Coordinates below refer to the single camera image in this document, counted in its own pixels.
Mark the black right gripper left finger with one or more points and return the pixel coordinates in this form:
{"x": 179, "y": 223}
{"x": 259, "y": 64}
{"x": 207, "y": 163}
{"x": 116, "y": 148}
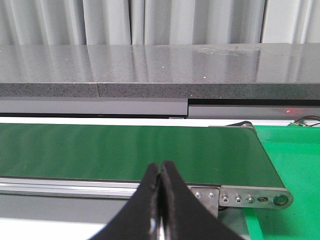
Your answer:
{"x": 139, "y": 218}

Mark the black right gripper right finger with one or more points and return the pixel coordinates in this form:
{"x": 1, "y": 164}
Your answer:
{"x": 184, "y": 217}

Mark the green conveyor belt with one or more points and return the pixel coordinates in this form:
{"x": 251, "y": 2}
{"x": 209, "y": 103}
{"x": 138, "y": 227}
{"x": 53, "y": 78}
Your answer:
{"x": 224, "y": 155}

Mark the green plastic tray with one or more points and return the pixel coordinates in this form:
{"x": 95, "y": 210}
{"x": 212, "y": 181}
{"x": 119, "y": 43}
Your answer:
{"x": 295, "y": 153}

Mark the grey stone countertop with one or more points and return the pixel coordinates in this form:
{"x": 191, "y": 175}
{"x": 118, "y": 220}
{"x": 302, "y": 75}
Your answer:
{"x": 272, "y": 71}

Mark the steel conveyor end bracket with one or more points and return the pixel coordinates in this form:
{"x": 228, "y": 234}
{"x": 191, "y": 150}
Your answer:
{"x": 214, "y": 197}

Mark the aluminium conveyor side rail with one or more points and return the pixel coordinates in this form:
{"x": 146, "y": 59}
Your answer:
{"x": 68, "y": 188}

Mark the small electronics board with wires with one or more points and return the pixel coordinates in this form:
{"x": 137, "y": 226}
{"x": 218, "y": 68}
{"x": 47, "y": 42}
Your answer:
{"x": 307, "y": 121}

